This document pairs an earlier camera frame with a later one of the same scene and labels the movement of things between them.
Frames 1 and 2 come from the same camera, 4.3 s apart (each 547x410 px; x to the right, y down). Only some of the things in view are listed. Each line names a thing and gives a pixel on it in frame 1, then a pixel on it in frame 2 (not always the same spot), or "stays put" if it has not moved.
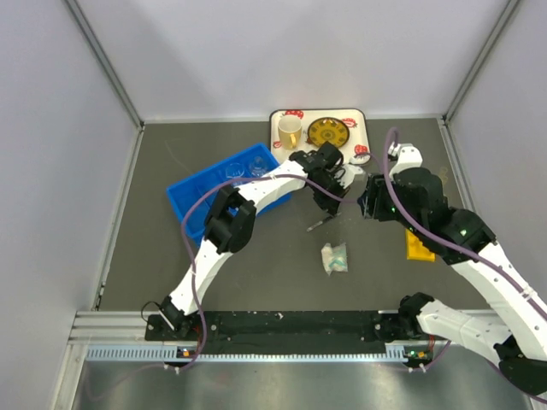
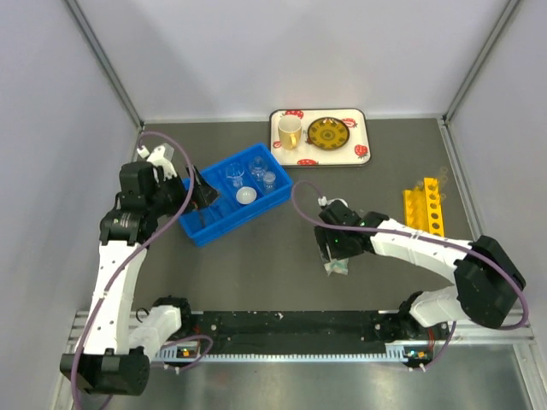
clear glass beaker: x=258 y=168 stays put
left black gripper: x=330 y=202 -> x=202 y=193
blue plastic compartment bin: x=192 y=196 stays put
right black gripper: x=371 y=201 -> x=324 y=236
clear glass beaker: x=234 y=170 stays put
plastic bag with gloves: x=334 y=258 stays put
